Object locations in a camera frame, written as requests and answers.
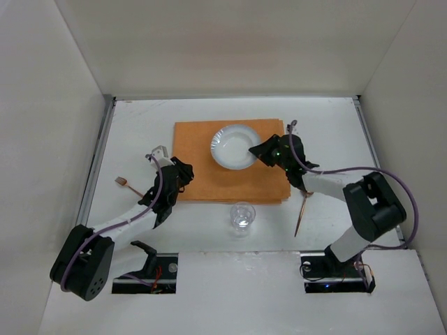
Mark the right aluminium table rail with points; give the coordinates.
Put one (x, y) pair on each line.
(398, 232)

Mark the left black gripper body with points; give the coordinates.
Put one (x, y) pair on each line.
(179, 171)

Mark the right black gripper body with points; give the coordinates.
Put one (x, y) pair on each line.
(269, 153)

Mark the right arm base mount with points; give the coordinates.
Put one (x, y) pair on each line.
(322, 272)

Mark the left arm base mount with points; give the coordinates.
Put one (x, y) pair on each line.
(153, 273)

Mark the copper spoon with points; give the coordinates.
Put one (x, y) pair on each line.
(306, 195)

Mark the orange cloth placemat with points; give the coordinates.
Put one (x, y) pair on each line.
(258, 184)

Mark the left aluminium table rail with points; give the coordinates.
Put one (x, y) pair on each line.
(96, 161)

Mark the white round plate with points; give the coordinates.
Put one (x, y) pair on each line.
(230, 146)

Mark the aluminium table rail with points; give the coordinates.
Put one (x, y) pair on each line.
(398, 232)
(96, 161)

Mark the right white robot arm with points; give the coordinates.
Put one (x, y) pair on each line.
(373, 206)

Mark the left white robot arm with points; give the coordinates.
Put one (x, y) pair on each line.
(84, 262)

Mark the clear drinking glass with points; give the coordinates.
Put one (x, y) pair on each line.
(242, 215)

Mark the copper fork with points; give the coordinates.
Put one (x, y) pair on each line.
(124, 183)

